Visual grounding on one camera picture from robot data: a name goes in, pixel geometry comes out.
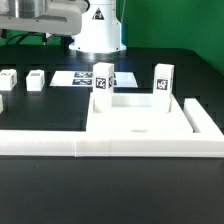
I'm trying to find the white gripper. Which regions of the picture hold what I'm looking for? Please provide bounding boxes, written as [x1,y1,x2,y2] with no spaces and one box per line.
[0,6,82,35]

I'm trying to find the white square table top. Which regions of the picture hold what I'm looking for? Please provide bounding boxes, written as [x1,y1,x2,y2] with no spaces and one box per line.
[86,93,193,135]

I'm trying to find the white sheet with tags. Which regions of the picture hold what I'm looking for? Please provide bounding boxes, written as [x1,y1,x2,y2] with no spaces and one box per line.
[50,71,138,88]

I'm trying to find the white part at left edge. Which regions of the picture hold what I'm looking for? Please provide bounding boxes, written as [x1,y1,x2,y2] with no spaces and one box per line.
[0,95,4,114]

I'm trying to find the white L-shaped obstacle fence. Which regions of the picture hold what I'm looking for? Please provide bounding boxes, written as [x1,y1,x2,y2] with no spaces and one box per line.
[0,98,224,158]

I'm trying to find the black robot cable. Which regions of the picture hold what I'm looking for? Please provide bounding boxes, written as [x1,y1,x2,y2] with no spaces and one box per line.
[4,31,64,46]

